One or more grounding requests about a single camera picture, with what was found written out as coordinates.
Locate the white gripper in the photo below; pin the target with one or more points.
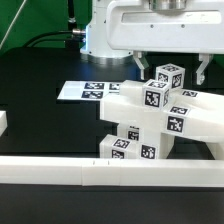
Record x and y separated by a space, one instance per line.
197 28

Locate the white chair back frame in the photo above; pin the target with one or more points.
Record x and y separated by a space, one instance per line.
189 114

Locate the white chair seat part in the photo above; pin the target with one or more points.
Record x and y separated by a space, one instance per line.
154 145

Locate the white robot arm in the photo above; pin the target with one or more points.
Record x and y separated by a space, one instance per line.
97 48

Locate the white right fence bar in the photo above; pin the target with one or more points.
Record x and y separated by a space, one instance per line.
217 150

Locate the white fence bar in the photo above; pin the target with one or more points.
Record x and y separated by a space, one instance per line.
3 122
217 150
111 172

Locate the white left fence bar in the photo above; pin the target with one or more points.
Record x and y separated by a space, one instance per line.
3 122

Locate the white front fence bar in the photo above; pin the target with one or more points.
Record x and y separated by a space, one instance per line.
111 172

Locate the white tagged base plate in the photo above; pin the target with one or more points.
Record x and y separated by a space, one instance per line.
87 90

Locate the black vertical post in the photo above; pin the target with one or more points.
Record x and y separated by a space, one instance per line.
71 13

